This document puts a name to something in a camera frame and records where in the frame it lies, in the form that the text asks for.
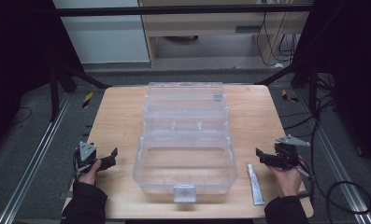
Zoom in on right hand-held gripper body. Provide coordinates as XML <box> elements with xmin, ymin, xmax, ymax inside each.
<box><xmin>274</xmin><ymin>133</ymin><xmax>312</xmax><ymax>171</ymax></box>

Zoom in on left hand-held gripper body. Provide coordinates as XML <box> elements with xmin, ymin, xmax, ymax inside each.
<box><xmin>74</xmin><ymin>141</ymin><xmax>102</xmax><ymax>173</ymax></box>

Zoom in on silver squeeze tube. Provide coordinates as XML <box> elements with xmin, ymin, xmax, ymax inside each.
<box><xmin>247</xmin><ymin>163</ymin><xmax>265</xmax><ymax>206</ymax></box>

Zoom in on clear plastic tiered storage box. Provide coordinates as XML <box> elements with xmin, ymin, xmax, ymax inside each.
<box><xmin>132</xmin><ymin>81</ymin><xmax>238</xmax><ymax>203</ymax></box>

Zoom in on person's left hand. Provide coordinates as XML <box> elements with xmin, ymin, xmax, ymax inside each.
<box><xmin>77</xmin><ymin>159</ymin><xmax>103</xmax><ymax>187</ymax></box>

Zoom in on person's right hand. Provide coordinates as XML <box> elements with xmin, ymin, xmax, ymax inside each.
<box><xmin>266</xmin><ymin>165</ymin><xmax>304</xmax><ymax>199</ymax></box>

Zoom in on black and yellow tape strip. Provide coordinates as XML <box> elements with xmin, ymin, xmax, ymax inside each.
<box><xmin>281</xmin><ymin>89</ymin><xmax>300</xmax><ymax>104</ymax></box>
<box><xmin>81</xmin><ymin>91</ymin><xmax>94</xmax><ymax>109</ymax></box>

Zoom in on black metal stand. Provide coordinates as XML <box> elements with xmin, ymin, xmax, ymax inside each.
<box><xmin>48</xmin><ymin>60</ymin><xmax>113</xmax><ymax>123</ymax></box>
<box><xmin>254</xmin><ymin>59</ymin><xmax>319</xmax><ymax>118</ymax></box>

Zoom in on white cabinet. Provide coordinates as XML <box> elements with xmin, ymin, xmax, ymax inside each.
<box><xmin>52</xmin><ymin>0</ymin><xmax>150</xmax><ymax>65</ymax></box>

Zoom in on light wooden desk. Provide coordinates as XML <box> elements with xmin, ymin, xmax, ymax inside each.
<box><xmin>137</xmin><ymin>0</ymin><xmax>313</xmax><ymax>68</ymax></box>

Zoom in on left hand-held gripper cable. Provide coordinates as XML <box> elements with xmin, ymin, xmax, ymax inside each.
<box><xmin>70</xmin><ymin>148</ymin><xmax>92</xmax><ymax>200</ymax></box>

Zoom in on hand-held gripper cable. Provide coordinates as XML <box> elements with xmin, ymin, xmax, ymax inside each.
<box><xmin>70</xmin><ymin>148</ymin><xmax>92</xmax><ymax>200</ymax></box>
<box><xmin>294</xmin><ymin>157</ymin><xmax>316</xmax><ymax>206</ymax></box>

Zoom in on right hand-held gripper cable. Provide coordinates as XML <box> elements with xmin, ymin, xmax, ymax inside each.
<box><xmin>294</xmin><ymin>157</ymin><xmax>316</xmax><ymax>206</ymax></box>

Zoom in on aluminium floor rail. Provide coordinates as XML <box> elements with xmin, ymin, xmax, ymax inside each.
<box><xmin>0</xmin><ymin>92</ymin><xmax>73</xmax><ymax>224</ymax></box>
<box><xmin>298</xmin><ymin>92</ymin><xmax>371</xmax><ymax>224</ymax></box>

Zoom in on thin black floor cable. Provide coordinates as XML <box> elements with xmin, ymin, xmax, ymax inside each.
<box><xmin>10</xmin><ymin>106</ymin><xmax>34</xmax><ymax>126</ymax></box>

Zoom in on black looped floor cable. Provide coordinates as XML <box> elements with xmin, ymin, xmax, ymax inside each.
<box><xmin>310</xmin><ymin>92</ymin><xmax>371</xmax><ymax>224</ymax></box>

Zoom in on black hanging cables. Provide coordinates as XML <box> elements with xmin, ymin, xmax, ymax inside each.
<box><xmin>255</xmin><ymin>11</ymin><xmax>299</xmax><ymax>68</ymax></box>

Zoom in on black horizontal frame bar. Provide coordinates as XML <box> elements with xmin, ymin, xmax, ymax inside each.
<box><xmin>53</xmin><ymin>4</ymin><xmax>315</xmax><ymax>18</ymax></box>

